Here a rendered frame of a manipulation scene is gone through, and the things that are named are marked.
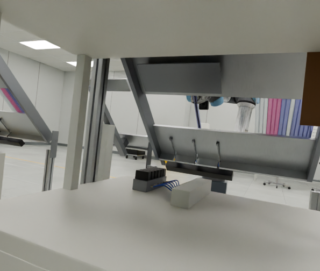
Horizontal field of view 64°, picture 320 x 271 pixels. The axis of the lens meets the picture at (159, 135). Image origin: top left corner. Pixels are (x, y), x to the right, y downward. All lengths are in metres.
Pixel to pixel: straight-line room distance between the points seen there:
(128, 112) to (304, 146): 8.32
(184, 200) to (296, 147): 0.59
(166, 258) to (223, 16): 0.39
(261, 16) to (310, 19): 0.07
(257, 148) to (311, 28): 0.70
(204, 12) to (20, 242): 0.46
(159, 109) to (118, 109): 1.64
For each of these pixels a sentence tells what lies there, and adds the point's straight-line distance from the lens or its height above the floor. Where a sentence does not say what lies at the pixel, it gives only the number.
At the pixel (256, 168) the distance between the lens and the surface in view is 1.22.
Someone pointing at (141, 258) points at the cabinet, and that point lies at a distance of 0.40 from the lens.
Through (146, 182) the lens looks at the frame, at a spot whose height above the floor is 0.65.
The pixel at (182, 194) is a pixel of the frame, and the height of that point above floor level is 0.65.
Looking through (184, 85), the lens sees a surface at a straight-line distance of 0.95.
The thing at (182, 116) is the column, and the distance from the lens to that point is 7.77.
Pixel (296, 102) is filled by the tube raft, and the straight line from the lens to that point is 0.99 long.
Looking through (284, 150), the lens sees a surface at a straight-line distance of 1.14.
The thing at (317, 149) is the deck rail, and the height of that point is 0.81.
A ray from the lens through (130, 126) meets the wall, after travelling 9.07.
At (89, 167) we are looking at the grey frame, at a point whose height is 0.67.
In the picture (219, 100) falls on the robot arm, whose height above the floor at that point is 1.02.
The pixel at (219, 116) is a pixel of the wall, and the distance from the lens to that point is 8.02.
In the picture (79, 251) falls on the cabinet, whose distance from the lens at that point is 0.42.
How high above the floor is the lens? 0.80
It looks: level
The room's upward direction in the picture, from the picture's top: 6 degrees clockwise
